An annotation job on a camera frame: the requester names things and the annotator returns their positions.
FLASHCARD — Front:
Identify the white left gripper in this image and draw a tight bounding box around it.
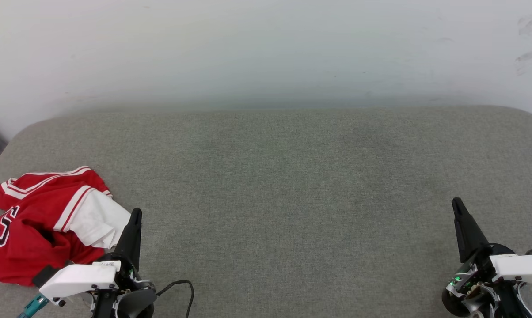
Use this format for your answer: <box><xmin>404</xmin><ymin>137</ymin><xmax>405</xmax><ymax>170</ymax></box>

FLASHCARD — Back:
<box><xmin>39</xmin><ymin>208</ymin><xmax>142</xmax><ymax>306</ymax></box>

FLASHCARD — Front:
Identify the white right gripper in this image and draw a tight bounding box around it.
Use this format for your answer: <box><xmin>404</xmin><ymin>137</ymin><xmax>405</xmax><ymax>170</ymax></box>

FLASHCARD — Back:
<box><xmin>452</xmin><ymin>197</ymin><xmax>532</xmax><ymax>287</ymax></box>

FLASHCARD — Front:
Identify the red white basketball jersey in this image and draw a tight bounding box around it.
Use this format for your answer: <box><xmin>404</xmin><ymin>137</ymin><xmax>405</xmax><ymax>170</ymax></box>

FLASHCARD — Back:
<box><xmin>0</xmin><ymin>166</ymin><xmax>132</xmax><ymax>287</ymax></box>

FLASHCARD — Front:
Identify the grey fabric sofa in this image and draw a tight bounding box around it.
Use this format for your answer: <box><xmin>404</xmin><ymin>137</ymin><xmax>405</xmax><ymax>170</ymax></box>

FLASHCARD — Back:
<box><xmin>0</xmin><ymin>105</ymin><xmax>532</xmax><ymax>318</ymax></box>

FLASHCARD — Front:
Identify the teal left camera plug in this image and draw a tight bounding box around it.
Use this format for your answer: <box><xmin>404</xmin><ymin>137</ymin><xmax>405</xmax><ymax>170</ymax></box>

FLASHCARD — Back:
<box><xmin>18</xmin><ymin>294</ymin><xmax>49</xmax><ymax>318</ymax></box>

